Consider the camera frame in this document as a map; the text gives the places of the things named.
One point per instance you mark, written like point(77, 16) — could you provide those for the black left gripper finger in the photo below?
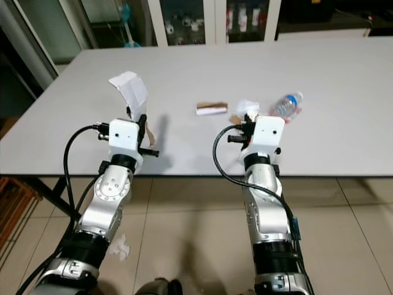
point(142, 123)

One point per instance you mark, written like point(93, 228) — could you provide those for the torn white brown cardboard box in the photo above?
point(132, 89)

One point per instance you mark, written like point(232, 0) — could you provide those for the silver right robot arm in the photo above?
point(267, 209)

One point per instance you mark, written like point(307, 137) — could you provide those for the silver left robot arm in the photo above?
point(116, 196)

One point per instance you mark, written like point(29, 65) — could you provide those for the crumpled white tissue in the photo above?
point(247, 107)
point(118, 247)

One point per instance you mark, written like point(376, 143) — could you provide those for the small white brown card piece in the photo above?
point(212, 109)

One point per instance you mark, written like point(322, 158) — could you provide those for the clear plastic bottle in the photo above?
point(287, 103)

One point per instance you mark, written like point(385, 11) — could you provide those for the white glass-door cabinet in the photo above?
point(156, 24)

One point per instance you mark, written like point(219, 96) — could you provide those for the grey table with black legs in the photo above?
point(331, 67)

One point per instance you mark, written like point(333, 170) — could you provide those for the teal mop stand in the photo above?
point(129, 15)

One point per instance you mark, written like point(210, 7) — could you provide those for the grey robot left foot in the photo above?
point(158, 287)

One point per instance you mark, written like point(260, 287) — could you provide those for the aluminium framed glass door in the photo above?
point(31, 37)

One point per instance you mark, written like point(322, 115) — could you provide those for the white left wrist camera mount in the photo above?
point(126, 135)

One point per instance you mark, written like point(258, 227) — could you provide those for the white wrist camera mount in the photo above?
point(267, 132)
point(126, 135)

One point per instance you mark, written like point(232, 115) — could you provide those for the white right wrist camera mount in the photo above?
point(267, 132)

